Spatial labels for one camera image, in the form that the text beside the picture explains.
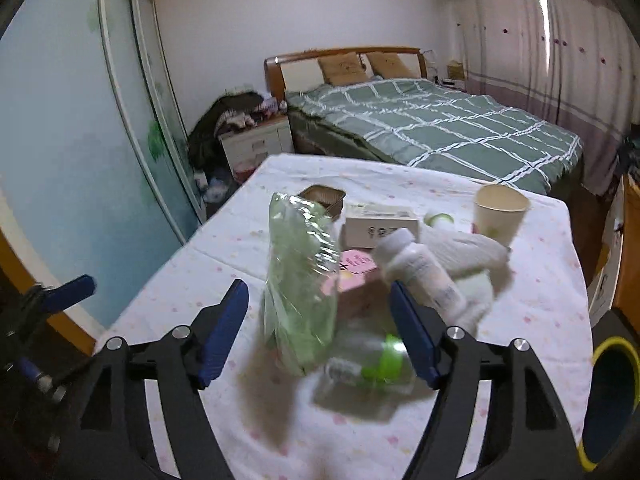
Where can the sliding door wardrobe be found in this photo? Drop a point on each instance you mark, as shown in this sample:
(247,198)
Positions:
(75,135)

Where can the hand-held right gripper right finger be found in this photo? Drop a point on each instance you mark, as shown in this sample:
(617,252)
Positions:
(412,332)

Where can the brown plastic tray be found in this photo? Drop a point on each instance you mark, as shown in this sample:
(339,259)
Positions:
(325,197)

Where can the white knitted cloth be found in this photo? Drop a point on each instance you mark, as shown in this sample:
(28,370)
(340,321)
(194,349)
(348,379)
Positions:
(470,252)

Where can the mixed clothes pile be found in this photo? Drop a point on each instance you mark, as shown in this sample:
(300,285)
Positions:
(630,155)

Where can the green plastic bag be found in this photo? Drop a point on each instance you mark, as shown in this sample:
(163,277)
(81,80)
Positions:
(300,285)

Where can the pink box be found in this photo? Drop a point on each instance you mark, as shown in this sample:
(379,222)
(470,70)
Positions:
(357,265)

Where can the white printed carton box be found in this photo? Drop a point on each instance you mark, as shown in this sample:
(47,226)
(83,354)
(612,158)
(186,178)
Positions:
(370,232)

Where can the white paper cup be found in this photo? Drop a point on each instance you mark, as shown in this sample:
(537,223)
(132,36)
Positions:
(500,220)

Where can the white plastic bag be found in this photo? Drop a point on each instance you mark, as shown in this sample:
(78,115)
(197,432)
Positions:
(215,187)

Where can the brown pillow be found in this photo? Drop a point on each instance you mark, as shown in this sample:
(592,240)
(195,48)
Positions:
(390,65)
(342,70)

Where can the brown tissue box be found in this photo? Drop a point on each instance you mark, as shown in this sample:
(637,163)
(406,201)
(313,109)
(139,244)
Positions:
(456,70)

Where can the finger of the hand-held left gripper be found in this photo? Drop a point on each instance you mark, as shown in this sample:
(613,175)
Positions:
(75,290)
(30,370)

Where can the dark clothes pile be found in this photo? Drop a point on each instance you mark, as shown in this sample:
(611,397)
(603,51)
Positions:
(210,125)

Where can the clear plastic bottle green label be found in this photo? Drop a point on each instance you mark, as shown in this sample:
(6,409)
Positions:
(360,375)

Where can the white nightstand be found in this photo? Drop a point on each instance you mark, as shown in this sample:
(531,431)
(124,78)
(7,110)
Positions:
(260,145)

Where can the yellow-rimmed dark bin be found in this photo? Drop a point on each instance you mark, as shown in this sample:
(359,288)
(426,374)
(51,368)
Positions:
(607,347)

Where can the white dotted tablecloth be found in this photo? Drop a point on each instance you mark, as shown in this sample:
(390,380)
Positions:
(525,285)

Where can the wooden bed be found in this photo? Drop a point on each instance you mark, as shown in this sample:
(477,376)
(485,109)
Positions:
(300,67)

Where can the green checked quilt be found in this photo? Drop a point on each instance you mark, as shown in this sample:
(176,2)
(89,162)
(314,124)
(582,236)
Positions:
(425,125)

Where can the white plastic bottle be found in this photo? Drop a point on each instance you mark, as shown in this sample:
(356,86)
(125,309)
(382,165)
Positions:
(420,270)

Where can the white bottle green label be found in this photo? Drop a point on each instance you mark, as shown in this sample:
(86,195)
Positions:
(439,219)

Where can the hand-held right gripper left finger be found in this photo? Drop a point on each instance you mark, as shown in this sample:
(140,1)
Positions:
(222,330)

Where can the striped pale curtain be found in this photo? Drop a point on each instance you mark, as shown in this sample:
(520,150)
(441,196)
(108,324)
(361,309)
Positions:
(525,60)

